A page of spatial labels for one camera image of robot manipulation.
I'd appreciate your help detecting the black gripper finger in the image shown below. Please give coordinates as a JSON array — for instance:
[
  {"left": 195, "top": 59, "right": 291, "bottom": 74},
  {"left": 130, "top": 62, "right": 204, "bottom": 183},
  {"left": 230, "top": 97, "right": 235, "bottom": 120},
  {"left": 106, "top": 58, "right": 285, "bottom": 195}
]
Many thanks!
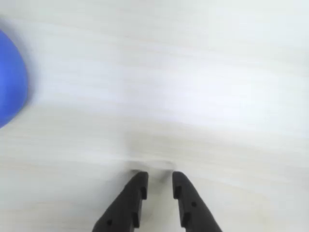
[
  {"left": 172, "top": 171, "right": 223, "bottom": 232},
  {"left": 91, "top": 171, "right": 149, "bottom": 232}
]

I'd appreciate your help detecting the blue rubber duck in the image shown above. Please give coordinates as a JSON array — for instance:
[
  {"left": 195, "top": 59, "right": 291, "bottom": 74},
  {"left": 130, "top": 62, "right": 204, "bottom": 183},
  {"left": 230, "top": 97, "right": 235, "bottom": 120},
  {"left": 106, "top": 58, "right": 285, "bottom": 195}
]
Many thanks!
[{"left": 0, "top": 29, "right": 30, "bottom": 129}]

